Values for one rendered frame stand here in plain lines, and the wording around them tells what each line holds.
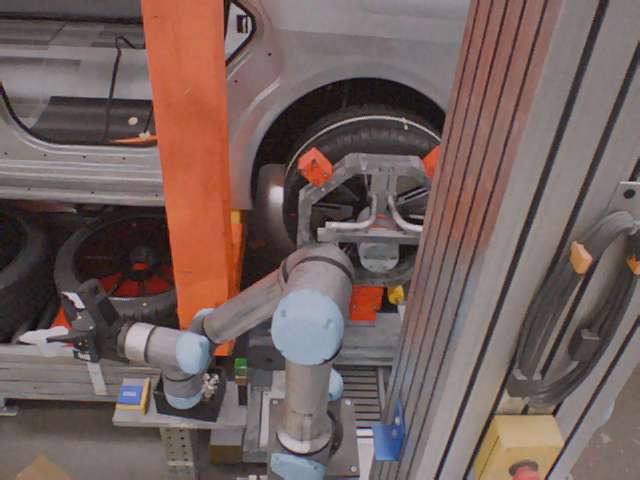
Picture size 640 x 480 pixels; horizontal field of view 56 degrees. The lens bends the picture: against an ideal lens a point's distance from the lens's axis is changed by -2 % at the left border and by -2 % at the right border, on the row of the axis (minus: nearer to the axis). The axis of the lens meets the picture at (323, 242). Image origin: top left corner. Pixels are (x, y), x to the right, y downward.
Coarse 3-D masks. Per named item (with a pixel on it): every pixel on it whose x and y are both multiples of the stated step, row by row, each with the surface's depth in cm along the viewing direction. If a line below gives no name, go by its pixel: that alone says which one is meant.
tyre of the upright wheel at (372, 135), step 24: (336, 120) 209; (360, 120) 204; (384, 120) 204; (408, 120) 208; (312, 144) 207; (336, 144) 199; (360, 144) 198; (384, 144) 198; (408, 144) 199; (432, 144) 202; (288, 192) 210; (288, 216) 217
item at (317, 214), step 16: (400, 176) 209; (352, 192) 213; (416, 192) 214; (320, 208) 218; (336, 208) 218; (352, 208) 218; (320, 224) 236; (416, 224) 237; (352, 256) 235; (400, 256) 232
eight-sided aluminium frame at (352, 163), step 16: (352, 160) 194; (368, 160) 195; (384, 160) 198; (400, 160) 198; (416, 160) 197; (336, 176) 196; (416, 176) 196; (304, 192) 203; (320, 192) 200; (304, 208) 204; (304, 224) 209; (304, 240) 213; (368, 272) 229; (384, 272) 230; (400, 272) 227
